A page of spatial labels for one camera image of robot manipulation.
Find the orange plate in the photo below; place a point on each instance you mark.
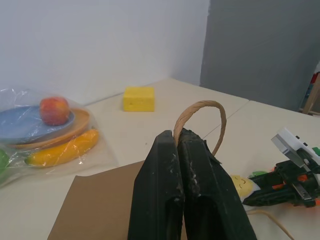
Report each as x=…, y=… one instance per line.
x=80, y=125

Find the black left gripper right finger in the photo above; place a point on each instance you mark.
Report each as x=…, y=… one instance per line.
x=210, y=195

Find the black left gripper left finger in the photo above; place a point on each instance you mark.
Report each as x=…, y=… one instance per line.
x=157, y=180

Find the green toy item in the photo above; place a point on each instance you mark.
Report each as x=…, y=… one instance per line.
x=3, y=160

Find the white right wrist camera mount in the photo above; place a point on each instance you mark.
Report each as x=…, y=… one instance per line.
x=290, y=142

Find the yellow toy banana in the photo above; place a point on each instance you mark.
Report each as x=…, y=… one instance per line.
x=65, y=150

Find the blue plate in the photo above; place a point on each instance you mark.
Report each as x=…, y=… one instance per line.
x=20, y=125

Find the light wooden furniture frame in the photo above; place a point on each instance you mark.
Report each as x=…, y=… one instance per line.
x=311, y=100

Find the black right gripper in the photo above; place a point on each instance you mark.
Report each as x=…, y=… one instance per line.
x=291, y=172

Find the orange green plush toy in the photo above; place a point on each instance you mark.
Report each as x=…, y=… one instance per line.
x=303, y=178

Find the brown paper bag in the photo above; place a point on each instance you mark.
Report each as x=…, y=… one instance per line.
x=100, y=200

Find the red apple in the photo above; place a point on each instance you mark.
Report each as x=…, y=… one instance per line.
x=54, y=111

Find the yellow smiling plush toy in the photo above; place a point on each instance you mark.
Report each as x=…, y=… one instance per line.
x=241, y=185

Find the yellow sponge block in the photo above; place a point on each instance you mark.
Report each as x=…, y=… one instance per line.
x=138, y=100

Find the clear plastic bag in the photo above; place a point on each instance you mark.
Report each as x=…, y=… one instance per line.
x=100, y=160

